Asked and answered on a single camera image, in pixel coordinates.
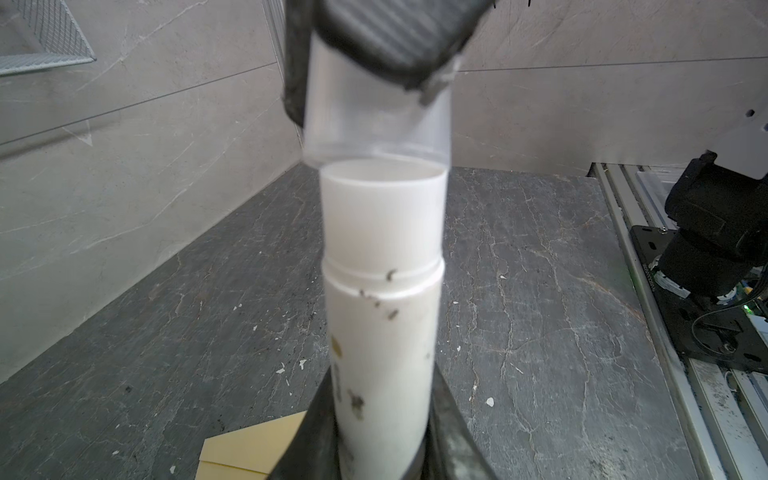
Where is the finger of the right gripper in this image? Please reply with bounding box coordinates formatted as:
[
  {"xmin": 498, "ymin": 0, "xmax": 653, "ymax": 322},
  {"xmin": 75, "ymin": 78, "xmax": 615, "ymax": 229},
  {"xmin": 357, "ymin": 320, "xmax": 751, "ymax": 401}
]
[
  {"xmin": 314, "ymin": 0, "xmax": 495, "ymax": 105},
  {"xmin": 283, "ymin": 0, "xmax": 315, "ymax": 128}
]

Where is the white glue stick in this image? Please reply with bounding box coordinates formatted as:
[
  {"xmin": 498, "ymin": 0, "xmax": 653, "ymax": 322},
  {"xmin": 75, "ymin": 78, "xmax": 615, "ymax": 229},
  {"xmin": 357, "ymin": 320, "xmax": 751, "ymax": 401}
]
[{"xmin": 320, "ymin": 159, "xmax": 448, "ymax": 479}]

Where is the yellow kraft envelope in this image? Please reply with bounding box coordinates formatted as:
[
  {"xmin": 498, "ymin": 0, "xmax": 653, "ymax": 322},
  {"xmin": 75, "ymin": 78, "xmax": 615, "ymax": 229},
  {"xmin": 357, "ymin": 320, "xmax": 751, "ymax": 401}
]
[{"xmin": 195, "ymin": 411, "xmax": 306, "ymax": 480}]

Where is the white wire mesh basket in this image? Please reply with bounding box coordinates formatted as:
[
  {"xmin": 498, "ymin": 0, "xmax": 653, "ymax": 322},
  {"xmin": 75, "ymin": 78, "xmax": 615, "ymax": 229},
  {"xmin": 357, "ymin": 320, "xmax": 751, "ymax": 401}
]
[{"xmin": 1, "ymin": 1, "xmax": 96, "ymax": 76}]

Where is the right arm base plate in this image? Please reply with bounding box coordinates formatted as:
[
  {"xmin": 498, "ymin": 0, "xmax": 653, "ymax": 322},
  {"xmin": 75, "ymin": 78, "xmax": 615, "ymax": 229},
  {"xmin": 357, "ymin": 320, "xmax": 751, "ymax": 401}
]
[{"xmin": 630, "ymin": 225, "xmax": 767, "ymax": 374}]

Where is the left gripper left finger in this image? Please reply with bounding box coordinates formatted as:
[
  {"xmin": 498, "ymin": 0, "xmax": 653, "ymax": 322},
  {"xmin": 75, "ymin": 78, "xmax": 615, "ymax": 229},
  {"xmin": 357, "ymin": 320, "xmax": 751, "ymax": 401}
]
[{"xmin": 268, "ymin": 369, "xmax": 339, "ymax": 480}]

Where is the clear glue stick cap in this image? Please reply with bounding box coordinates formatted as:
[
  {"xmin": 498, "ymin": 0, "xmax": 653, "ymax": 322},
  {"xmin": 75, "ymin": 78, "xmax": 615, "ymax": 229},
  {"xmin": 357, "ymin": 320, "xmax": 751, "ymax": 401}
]
[{"xmin": 303, "ymin": 34, "xmax": 455, "ymax": 169}]

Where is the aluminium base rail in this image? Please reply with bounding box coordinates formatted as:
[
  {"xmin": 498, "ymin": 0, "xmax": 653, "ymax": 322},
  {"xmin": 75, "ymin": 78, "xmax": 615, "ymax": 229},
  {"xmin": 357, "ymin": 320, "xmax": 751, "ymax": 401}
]
[{"xmin": 589, "ymin": 163, "xmax": 767, "ymax": 479}]

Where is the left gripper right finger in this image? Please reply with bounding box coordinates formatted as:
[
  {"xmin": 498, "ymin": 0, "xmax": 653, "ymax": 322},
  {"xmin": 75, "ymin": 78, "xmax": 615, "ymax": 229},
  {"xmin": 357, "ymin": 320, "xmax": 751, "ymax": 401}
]
[{"xmin": 424, "ymin": 366, "xmax": 497, "ymax": 480}]

